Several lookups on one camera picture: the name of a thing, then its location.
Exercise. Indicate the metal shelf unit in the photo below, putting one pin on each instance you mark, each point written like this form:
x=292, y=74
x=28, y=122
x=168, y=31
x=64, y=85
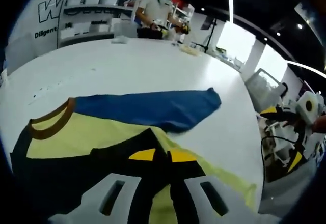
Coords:
x=96, y=6

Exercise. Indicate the white light strip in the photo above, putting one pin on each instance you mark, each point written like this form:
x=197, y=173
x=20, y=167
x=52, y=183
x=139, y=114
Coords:
x=305, y=67
x=229, y=0

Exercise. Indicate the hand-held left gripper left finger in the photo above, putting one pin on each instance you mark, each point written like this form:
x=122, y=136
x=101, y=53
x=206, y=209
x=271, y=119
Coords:
x=132, y=183

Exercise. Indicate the person's right hand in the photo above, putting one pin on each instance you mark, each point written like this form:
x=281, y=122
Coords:
x=321, y=124

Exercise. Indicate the cream cloth item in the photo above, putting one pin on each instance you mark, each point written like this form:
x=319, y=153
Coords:
x=191, y=51

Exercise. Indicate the crumpled white cloth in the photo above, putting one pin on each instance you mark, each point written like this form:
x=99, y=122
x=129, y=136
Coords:
x=119, y=40

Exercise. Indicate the yellow colour-block garment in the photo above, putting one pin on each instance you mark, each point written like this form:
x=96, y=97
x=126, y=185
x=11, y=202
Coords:
x=152, y=107

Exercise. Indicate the black tripod stand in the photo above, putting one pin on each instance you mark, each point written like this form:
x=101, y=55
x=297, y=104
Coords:
x=211, y=30

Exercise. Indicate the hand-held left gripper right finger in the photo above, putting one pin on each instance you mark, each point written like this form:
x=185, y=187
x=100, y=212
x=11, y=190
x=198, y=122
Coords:
x=193, y=198

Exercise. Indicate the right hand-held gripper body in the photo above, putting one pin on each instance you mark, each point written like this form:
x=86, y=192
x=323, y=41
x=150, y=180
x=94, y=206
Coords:
x=305, y=112

